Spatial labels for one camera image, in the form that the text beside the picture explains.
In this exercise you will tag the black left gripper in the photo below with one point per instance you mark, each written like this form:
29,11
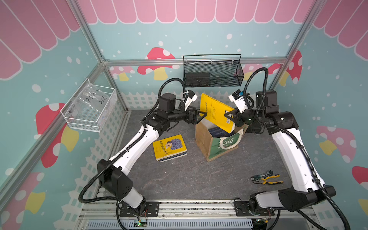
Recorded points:
194,120

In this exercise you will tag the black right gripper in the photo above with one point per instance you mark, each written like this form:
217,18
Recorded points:
236,112

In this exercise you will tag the yellow book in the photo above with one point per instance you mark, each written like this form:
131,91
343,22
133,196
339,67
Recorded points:
216,113

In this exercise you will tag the dark blue barcode book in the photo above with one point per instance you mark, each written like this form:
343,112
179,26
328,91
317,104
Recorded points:
217,132

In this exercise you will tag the dark blue text-back book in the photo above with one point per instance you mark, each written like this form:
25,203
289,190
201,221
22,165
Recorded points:
173,157

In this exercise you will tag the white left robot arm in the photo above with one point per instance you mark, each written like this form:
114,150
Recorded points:
169,111

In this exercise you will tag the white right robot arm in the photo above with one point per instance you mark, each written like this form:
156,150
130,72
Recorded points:
308,188

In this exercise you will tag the clear plastic bag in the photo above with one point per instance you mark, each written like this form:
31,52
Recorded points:
89,104

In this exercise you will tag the black box in basket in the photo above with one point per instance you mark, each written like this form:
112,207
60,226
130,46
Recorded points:
197,79

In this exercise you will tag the green circuit board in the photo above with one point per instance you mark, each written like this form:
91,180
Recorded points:
140,224

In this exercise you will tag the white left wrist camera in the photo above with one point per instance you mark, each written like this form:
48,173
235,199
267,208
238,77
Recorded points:
189,97

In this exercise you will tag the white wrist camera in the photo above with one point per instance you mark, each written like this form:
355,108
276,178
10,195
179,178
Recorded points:
238,98
189,97

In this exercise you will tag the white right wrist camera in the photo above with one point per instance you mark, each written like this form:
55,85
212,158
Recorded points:
238,98

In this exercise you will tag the black wire mesh basket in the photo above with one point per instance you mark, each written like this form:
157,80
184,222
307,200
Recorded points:
225,69

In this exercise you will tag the yellow handled pliers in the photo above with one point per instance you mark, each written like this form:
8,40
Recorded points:
264,178

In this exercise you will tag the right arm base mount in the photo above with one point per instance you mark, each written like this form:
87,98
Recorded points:
250,208

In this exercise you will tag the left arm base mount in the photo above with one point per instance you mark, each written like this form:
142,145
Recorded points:
147,209

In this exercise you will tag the white wire basket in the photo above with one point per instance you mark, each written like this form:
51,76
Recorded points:
89,125

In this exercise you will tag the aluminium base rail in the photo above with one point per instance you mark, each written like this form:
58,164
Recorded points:
173,215

